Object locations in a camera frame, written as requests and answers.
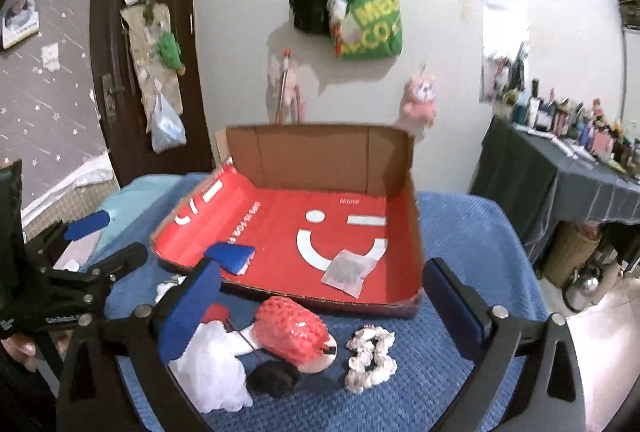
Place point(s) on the red cardboard box tray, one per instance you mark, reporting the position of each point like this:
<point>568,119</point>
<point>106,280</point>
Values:
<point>300,194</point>

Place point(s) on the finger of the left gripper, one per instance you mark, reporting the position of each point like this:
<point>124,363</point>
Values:
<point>51,243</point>
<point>99,279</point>

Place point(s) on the pink plush wall toy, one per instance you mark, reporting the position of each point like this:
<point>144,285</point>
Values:
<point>418,104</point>

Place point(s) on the dark brown door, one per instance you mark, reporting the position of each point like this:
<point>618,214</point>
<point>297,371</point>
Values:
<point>119,96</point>

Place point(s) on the white fluffy plush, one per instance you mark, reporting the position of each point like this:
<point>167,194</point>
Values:
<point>209,370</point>

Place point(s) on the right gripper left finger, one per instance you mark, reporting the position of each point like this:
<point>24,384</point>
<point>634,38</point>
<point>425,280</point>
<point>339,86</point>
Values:
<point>93,395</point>

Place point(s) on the dark cloth covered table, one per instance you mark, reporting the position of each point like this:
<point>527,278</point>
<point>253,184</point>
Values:
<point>537,186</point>

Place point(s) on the red plush mushroom toy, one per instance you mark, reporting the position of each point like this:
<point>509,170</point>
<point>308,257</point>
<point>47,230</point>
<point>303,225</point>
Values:
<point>282,328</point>

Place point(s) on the black scrunchie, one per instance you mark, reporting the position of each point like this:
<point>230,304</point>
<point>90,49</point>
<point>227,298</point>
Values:
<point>276,378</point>

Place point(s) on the blue knitted blanket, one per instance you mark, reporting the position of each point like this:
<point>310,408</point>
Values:
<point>459,360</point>

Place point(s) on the green plush on door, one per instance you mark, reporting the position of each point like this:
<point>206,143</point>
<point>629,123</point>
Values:
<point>169,53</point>

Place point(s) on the fabric door organizer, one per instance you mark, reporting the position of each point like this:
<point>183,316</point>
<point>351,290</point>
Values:
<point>145,25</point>

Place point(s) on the green tote bag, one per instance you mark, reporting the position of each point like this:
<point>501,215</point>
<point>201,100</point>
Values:
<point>365,29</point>

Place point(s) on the person's left hand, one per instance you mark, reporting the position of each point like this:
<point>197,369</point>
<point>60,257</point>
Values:
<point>23,349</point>

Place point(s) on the plastic bag on door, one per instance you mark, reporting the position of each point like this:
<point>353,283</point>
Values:
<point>167,130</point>

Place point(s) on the white sachet packet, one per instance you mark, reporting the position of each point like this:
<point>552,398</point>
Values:
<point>347,272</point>

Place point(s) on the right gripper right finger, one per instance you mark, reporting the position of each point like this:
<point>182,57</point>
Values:
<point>548,395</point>

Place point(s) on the pale pink plush with stick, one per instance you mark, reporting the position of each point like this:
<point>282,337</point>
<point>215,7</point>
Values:
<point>284,98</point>

